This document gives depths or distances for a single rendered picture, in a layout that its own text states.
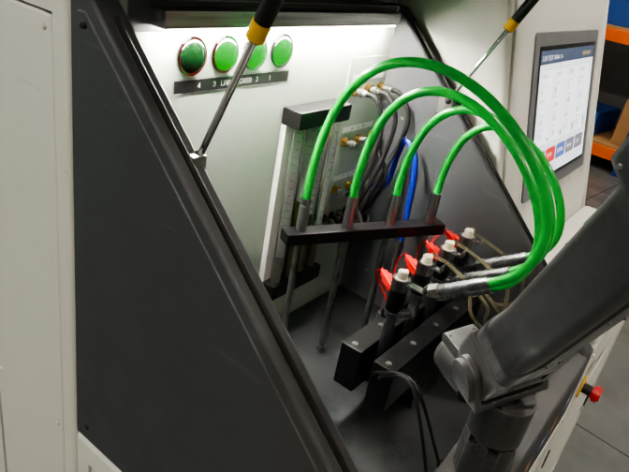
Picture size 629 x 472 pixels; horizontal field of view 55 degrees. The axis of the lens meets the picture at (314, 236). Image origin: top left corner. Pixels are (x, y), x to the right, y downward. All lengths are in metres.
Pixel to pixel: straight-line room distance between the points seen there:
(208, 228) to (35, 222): 0.36
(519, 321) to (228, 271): 0.29
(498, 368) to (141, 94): 0.45
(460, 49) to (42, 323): 0.87
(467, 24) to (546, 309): 0.81
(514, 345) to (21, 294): 0.77
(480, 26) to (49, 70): 0.74
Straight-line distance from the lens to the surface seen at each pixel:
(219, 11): 0.82
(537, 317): 0.48
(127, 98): 0.70
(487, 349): 0.57
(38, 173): 0.90
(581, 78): 1.65
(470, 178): 1.19
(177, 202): 0.66
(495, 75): 1.19
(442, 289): 0.90
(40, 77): 0.84
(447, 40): 1.23
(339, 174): 1.21
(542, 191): 0.80
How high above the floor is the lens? 1.55
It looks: 27 degrees down
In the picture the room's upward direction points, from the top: 11 degrees clockwise
